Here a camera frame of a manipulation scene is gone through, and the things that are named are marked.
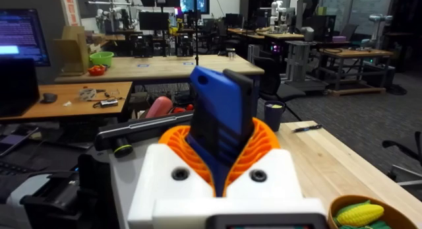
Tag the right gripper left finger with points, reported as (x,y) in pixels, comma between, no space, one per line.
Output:
(158,176)

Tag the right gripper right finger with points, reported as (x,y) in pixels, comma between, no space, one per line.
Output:
(273,179)

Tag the blue electric screwdriver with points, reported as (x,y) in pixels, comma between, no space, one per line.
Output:
(221,100)

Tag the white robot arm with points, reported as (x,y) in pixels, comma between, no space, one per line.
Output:
(277,16)

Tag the black bar with grey stripe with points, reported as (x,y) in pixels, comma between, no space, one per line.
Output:
(141,128)

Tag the black pen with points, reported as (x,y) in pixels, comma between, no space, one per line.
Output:
(306,128)

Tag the dark blue cup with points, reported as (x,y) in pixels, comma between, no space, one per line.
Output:
(273,118)

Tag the pink rounded object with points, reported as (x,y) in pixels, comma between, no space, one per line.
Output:
(160,107)

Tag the brown tub with toys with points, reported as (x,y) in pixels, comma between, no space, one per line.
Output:
(359,215)

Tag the black office chair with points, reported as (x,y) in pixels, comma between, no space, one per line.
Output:
(273,77)

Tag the black printer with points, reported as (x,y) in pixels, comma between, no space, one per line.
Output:
(56,202)

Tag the long wooden table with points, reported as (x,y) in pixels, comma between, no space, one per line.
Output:
(165,67)

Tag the small wooden desk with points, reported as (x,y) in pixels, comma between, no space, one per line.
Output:
(69,107)

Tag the green plastic bowl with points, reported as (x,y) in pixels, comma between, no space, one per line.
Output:
(101,58)

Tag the black computer mouse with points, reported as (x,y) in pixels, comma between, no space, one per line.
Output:
(48,97)

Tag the black chair with metal base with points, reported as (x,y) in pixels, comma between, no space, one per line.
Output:
(407,156)

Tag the cardboard box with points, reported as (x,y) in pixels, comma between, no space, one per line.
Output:
(74,51)

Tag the black monitor on stand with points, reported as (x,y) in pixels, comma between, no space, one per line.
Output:
(153,21)

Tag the black laptop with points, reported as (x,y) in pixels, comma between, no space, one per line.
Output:
(16,87)

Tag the computer monitor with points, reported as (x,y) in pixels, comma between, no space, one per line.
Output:
(21,36)

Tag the wooden table on metal frame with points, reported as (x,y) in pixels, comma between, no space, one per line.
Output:
(356,53)

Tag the wall screen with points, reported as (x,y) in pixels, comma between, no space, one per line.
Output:
(194,4)

